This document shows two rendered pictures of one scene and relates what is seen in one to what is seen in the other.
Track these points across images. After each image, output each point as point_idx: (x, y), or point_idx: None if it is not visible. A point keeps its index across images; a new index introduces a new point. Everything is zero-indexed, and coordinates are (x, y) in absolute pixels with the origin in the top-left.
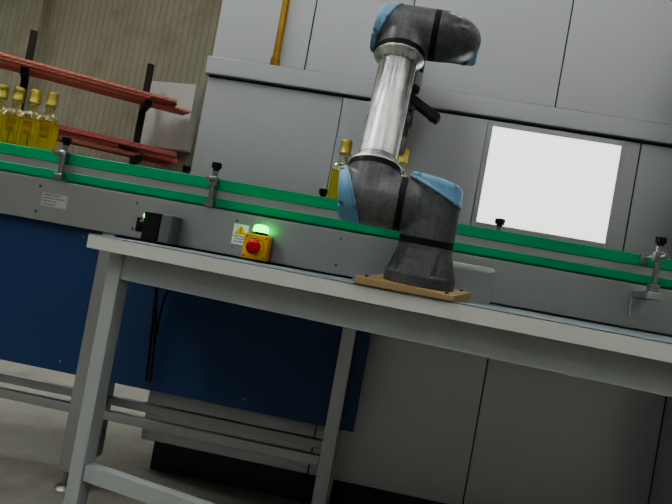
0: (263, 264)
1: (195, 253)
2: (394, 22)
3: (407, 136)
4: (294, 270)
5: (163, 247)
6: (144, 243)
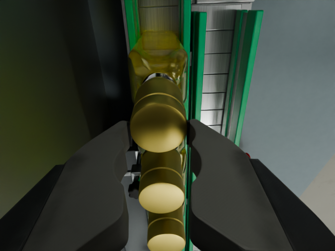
0: (296, 130)
1: (328, 160)
2: None
3: (233, 162)
4: (323, 104)
5: (314, 178)
6: (305, 188)
